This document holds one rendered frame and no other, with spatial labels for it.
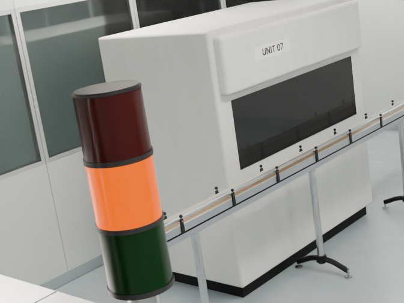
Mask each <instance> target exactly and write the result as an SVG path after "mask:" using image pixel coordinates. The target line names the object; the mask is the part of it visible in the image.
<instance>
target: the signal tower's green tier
mask: <svg viewBox="0 0 404 303"><path fill-rule="evenodd" d="M98 235H99V241H100V247H101V250H102V257H103V262H104V267H105V272H106V279H107V282H108V288H109V290H110V291H111V292H112V293H115V294H118V295H127V296H130V295H141V294H145V293H149V292H153V291H155V290H158V289H160V288H162V287H164V286H166V285H167V284H168V283H169V282H170V281H171V280H172V278H173V273H172V268H171V262H170V255H169V250H168V244H167V237H166V232H165V226H164V221H162V223H160V224H159V225H158V226H156V227H154V228H152V229H149V230H147V231H144V232H140V233H137V234H131V235H125V236H105V235H102V234H100V233H98Z"/></svg>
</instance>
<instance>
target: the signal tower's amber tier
mask: <svg viewBox="0 0 404 303"><path fill-rule="evenodd" d="M85 168H86V172H87V178H88V184H89V187H90V194H91V199H92V204H93V209H94V216H95V219H96V225H97V227H99V228H100V229H102V230H108V231H121V230H130V229H134V228H138V227H142V226H145V225H148V224H151V223H152V222H155V221H156V220H158V219H159V218H160V217H161V216H162V208H161V201H160V196H159V190H158V183H157V178H156V171H155V165H154V160H153V155H151V156H150V157H149V158H147V159H144V160H143V161H140V162H137V163H134V164H130V165H125V166H121V167H114V168H88V167H85Z"/></svg>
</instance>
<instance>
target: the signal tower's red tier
mask: <svg viewBox="0 0 404 303"><path fill-rule="evenodd" d="M72 99H73V105H74V109H75V115H76V121H77V124H78V131H79V136H80V140H81V146H82V152H83V156H84V160H85V161H86V162H90V163H109V162H118V161H123V160H127V159H132V158H135V157H138V156H141V155H143V154H145V153H147V152H149V151H150V150H151V148H152V147H151V142H150V135H149V131H148V124H147V117H146V113H145V106H144V99H143V95H142V88H141V87H139V88H137V89H136V90H133V91H130V92H127V93H123V94H118V95H114V96H108V97H101V98H95V99H74V98H72Z"/></svg>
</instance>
